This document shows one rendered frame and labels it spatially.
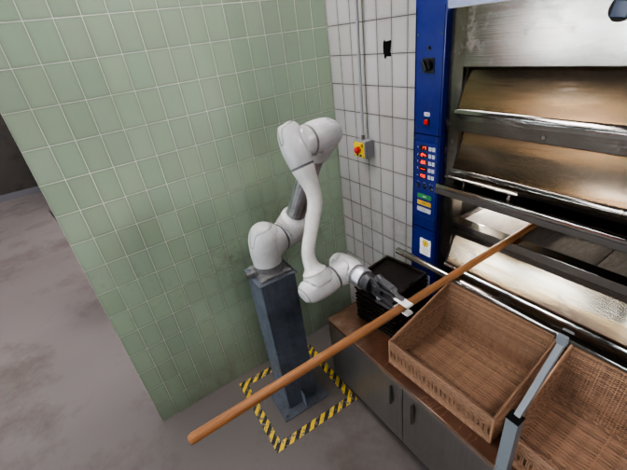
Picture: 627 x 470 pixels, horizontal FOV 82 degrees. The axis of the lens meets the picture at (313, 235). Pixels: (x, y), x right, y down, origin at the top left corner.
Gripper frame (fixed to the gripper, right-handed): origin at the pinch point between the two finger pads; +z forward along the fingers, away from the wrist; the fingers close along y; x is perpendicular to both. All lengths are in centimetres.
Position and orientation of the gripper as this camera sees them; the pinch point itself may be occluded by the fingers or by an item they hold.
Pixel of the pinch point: (403, 305)
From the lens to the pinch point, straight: 137.3
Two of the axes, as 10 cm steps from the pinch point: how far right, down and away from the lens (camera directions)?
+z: 5.5, 3.5, -7.6
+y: 1.2, 8.6, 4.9
